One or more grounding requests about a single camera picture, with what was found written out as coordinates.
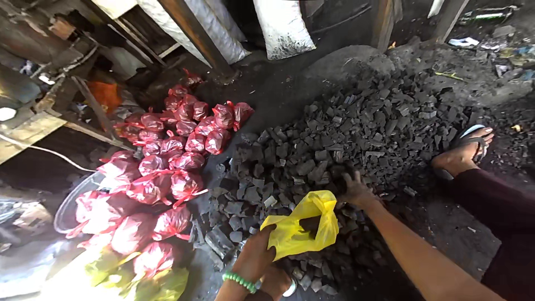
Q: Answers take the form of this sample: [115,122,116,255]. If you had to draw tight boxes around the white cable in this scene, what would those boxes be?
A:
[0,133,98,173]

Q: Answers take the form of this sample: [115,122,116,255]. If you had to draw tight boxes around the person's left hand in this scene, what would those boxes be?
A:
[232,224,277,283]

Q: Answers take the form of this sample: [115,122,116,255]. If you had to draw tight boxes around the grey round tub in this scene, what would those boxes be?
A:
[54,171,107,235]

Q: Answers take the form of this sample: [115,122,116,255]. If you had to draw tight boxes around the filled yellow-green bags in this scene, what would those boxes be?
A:
[84,247,189,301]

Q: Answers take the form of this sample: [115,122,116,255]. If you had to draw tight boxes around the green twig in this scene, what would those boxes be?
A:
[435,72,469,83]

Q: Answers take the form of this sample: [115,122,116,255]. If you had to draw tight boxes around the grey wooden post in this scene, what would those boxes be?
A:
[433,0,470,44]

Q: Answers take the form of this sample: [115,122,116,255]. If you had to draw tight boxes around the brown wooden post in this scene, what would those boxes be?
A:
[158,0,235,83]

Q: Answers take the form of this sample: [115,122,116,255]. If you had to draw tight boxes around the pile of red plastic bags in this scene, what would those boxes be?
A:
[66,69,255,279]

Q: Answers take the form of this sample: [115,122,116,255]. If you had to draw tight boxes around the person's right hand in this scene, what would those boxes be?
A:
[338,170,380,211]

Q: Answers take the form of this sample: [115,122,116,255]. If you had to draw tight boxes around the pile of black charcoal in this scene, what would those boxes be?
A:
[189,69,481,296]

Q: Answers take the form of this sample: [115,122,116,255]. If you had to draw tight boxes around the weathered wooden post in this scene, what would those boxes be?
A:
[370,0,395,52]

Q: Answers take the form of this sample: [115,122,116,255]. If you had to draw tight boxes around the orange cloth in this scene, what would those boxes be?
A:
[86,81,123,115]

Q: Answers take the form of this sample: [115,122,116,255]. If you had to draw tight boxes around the yellow plastic bag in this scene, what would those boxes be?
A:
[260,190,339,262]

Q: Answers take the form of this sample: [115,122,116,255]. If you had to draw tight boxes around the grey wooden stick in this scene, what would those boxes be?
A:
[71,76,118,141]

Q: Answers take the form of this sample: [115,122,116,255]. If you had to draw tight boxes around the person's right forearm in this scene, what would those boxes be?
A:
[364,199,507,301]

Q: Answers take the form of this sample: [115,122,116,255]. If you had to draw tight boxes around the person's legs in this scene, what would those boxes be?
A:
[244,125,535,301]

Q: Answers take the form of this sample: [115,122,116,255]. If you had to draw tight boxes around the person's left forearm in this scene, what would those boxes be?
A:
[214,270,262,301]

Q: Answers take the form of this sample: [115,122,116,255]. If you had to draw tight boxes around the light wooden board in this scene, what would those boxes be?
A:
[0,110,67,165]

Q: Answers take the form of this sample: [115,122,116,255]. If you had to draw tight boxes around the white charcoal-stained sack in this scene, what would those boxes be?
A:
[253,0,317,61]

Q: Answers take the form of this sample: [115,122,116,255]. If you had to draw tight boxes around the long wooden beam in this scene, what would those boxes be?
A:
[45,108,135,152]

